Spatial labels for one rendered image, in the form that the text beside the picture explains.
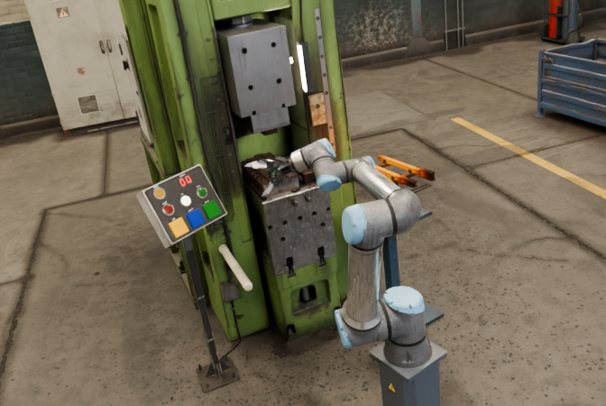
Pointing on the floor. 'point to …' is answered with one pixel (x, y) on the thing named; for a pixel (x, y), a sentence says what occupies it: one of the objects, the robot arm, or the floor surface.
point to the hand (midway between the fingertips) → (252, 180)
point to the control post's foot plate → (209, 382)
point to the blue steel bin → (573, 80)
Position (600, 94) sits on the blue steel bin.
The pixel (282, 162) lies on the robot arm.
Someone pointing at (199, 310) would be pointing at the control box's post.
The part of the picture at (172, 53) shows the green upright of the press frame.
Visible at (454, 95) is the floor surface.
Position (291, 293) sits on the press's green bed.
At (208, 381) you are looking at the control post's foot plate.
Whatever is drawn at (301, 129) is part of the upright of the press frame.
